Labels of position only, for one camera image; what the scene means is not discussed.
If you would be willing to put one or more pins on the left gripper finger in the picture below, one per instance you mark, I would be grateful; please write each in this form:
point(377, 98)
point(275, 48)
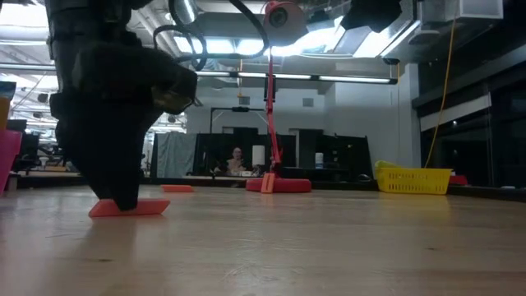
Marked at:
point(115, 156)

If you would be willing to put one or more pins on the orange rubber eraser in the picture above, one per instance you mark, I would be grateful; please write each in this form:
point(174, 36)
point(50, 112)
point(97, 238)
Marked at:
point(268, 183)
point(152, 206)
point(176, 188)

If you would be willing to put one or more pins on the yellow green crayon box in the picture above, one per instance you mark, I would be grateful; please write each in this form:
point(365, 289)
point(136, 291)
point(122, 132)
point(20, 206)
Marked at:
point(4, 111)

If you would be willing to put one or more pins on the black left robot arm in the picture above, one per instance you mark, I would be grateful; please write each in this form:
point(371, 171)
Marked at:
point(90, 20)

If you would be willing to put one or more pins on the grey curtain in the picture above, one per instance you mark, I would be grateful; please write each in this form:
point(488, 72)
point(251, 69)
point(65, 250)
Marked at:
point(174, 154)

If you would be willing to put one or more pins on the black bar with lights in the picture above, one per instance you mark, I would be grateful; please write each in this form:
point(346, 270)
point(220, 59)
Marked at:
point(353, 79)

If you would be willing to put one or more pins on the black monitor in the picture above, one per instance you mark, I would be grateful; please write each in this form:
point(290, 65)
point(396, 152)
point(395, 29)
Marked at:
point(29, 144)

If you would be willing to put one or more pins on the pink plastic tray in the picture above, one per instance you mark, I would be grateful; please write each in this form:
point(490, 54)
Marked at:
point(8, 156)

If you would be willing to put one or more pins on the person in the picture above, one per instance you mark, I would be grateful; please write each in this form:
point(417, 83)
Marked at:
point(237, 158)

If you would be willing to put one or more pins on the black background gantry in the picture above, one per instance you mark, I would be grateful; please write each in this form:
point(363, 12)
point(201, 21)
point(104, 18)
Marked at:
point(240, 109)

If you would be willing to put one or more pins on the white cylinder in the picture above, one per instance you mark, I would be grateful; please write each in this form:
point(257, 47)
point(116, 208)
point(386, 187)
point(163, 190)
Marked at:
point(258, 155)

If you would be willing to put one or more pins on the white wipes container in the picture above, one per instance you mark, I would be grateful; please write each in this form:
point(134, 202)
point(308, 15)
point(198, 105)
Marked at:
point(319, 161)

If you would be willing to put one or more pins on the yellow plastic basket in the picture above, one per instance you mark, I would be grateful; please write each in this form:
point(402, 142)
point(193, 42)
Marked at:
point(415, 181)

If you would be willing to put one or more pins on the red desk lamp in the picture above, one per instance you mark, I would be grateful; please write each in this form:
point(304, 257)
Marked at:
point(287, 186)

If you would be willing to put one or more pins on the red background object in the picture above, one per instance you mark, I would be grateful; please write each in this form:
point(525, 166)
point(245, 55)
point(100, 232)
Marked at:
point(459, 180)

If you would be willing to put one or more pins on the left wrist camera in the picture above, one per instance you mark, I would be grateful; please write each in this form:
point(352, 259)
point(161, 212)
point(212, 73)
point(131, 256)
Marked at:
point(176, 92)

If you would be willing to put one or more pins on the black partition wall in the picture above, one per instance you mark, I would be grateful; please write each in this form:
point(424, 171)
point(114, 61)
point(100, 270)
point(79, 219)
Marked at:
point(341, 152)

